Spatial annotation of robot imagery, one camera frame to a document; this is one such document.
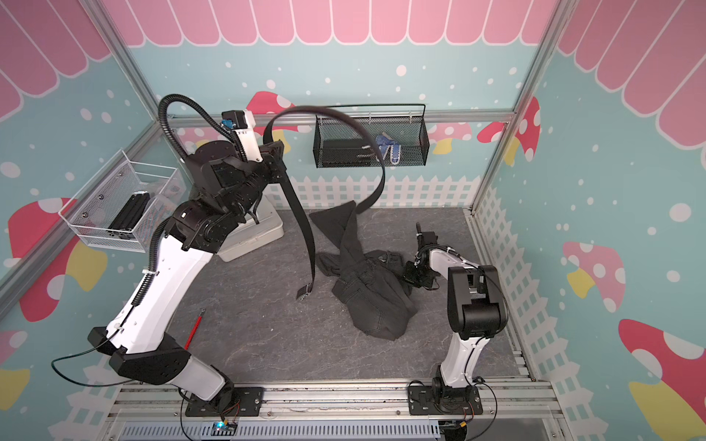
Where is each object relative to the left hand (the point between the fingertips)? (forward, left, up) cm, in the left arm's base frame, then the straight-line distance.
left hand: (285, 150), depth 60 cm
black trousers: (-8, -21, -45) cm, 50 cm away
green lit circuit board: (-47, +19, -54) cm, 74 cm away
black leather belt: (-9, -2, -38) cm, 40 cm away
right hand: (-3, -34, -51) cm, 61 cm away
